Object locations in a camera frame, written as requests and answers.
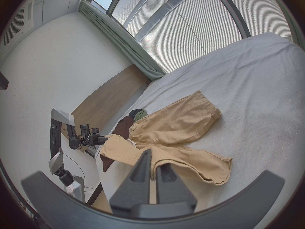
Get window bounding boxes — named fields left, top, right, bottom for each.
left=92, top=0, right=294, bottom=74

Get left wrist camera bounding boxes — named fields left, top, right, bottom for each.
left=80, top=124, right=100, bottom=135

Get ceiling air conditioner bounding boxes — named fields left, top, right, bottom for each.
left=1, top=0, right=37, bottom=49

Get blue-green curtain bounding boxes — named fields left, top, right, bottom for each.
left=79, top=0, right=166, bottom=81

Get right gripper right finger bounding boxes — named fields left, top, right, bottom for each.
left=156, top=164, right=198, bottom=211

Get green garment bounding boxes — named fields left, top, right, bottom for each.
left=134, top=110, right=149, bottom=122

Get black cable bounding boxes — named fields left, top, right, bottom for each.
left=61, top=151, right=96, bottom=193

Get dark grey garment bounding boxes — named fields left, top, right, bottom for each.
left=129, top=108, right=143, bottom=119

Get brown garment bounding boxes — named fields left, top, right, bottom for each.
left=100, top=117, right=134, bottom=173

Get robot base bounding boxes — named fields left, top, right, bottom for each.
left=63, top=175, right=85, bottom=204

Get bed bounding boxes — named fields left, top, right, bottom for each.
left=61, top=32, right=305, bottom=214

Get tan shorts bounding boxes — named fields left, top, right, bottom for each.
left=100, top=90, right=233, bottom=185

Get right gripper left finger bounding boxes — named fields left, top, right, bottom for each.
left=110, top=149, right=152, bottom=211

